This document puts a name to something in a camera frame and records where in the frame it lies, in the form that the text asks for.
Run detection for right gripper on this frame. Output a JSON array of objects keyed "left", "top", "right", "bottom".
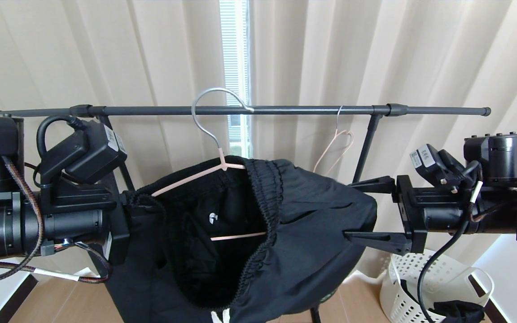
[{"left": 344, "top": 175, "right": 517, "bottom": 256}]

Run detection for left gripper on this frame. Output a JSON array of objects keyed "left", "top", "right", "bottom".
[{"left": 0, "top": 191, "right": 131, "bottom": 265}]

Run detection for black shorts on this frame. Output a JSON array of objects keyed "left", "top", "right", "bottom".
[{"left": 106, "top": 156, "right": 378, "bottom": 323}]

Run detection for pink clothes hanger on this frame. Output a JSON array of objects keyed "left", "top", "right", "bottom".
[
  {"left": 313, "top": 106, "right": 355, "bottom": 176},
  {"left": 151, "top": 87, "right": 268, "bottom": 242}
]

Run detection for black short-sleeved shirt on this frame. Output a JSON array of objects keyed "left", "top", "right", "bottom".
[{"left": 400, "top": 278, "right": 486, "bottom": 323}]

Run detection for white laundry basket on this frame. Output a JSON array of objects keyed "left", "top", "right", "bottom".
[{"left": 379, "top": 250, "right": 495, "bottom": 323}]

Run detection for black clothes rack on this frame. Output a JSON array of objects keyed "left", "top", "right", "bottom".
[{"left": 0, "top": 103, "right": 491, "bottom": 323}]

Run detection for beige curtain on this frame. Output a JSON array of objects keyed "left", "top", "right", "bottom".
[
  {"left": 0, "top": 0, "right": 234, "bottom": 281},
  {"left": 247, "top": 0, "right": 517, "bottom": 279}
]

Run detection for window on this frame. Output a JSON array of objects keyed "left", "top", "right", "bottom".
[{"left": 219, "top": 0, "right": 252, "bottom": 158}]

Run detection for black cable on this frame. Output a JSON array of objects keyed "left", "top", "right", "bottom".
[
  {"left": 418, "top": 166, "right": 517, "bottom": 323},
  {"left": 35, "top": 115, "right": 87, "bottom": 189}
]

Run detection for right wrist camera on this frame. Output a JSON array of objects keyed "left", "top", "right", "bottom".
[{"left": 410, "top": 144, "right": 480, "bottom": 192}]

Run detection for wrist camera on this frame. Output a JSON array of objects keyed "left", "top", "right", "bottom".
[
  {"left": 38, "top": 118, "right": 127, "bottom": 212},
  {"left": 410, "top": 144, "right": 480, "bottom": 192}
]

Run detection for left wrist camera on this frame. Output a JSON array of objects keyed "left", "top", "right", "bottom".
[{"left": 38, "top": 118, "right": 127, "bottom": 212}]

